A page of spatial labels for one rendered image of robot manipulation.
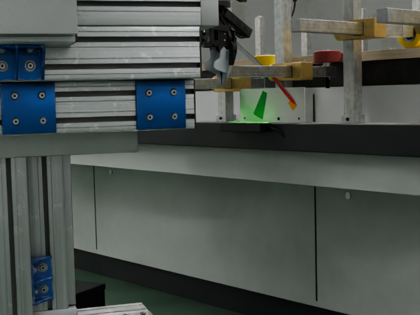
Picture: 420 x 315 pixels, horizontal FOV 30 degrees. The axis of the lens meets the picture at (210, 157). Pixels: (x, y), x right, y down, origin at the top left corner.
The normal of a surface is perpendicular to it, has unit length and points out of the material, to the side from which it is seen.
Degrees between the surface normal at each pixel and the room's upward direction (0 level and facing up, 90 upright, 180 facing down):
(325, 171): 90
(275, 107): 90
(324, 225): 90
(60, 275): 90
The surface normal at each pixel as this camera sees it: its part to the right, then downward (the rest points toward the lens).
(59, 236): 0.29, 0.07
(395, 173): -0.75, 0.07
